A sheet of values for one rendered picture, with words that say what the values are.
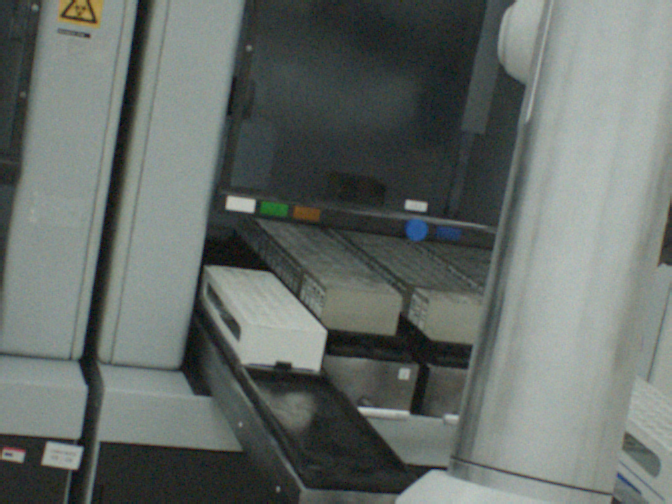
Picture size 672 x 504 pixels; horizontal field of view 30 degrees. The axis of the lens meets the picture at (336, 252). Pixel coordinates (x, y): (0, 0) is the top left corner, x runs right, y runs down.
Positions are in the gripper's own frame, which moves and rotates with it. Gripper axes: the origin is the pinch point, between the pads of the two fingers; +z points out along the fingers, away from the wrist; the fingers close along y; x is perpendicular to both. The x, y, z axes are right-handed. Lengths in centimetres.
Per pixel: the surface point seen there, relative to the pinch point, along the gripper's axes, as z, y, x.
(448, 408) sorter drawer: 18.1, -10.4, 31.2
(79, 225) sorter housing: 1, -63, 37
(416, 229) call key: -4.9, -18.5, 36.0
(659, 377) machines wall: 44, 95, 158
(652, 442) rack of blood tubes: 5.5, -5.1, -12.3
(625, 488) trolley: 11.2, -6.1, -11.1
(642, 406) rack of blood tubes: 5.0, -0.9, -1.5
